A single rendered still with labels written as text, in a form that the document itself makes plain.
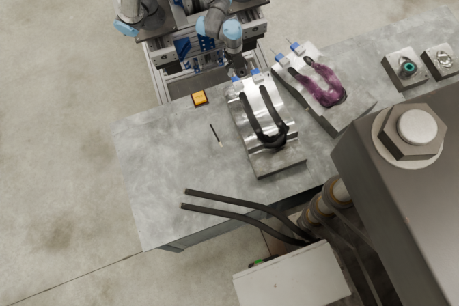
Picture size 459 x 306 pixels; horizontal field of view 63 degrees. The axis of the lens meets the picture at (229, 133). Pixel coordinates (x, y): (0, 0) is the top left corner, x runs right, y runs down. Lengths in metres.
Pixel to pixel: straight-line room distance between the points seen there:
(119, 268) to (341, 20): 2.54
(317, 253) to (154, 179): 1.02
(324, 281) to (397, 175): 0.56
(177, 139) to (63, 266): 1.35
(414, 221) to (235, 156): 1.33
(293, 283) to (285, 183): 0.80
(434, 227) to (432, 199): 0.04
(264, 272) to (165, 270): 1.59
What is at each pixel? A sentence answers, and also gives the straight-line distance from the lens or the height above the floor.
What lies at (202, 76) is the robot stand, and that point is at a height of 0.21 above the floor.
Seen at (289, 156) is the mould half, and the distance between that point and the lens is 1.82.
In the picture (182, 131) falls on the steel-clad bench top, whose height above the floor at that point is 0.80.
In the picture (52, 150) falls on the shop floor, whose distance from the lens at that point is 3.12.
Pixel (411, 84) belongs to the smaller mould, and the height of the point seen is 0.87.
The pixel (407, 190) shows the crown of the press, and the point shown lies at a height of 2.01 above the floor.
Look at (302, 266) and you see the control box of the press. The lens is 1.14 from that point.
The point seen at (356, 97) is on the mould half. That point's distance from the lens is 1.94.
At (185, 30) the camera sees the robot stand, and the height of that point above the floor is 0.95.
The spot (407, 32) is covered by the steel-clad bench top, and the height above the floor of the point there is 0.80.
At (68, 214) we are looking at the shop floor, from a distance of 2.93.
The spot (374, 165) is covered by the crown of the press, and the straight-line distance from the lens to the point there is 0.65.
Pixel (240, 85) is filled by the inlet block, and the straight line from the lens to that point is 1.90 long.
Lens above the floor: 2.60
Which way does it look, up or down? 70 degrees down
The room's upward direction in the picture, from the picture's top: 10 degrees counter-clockwise
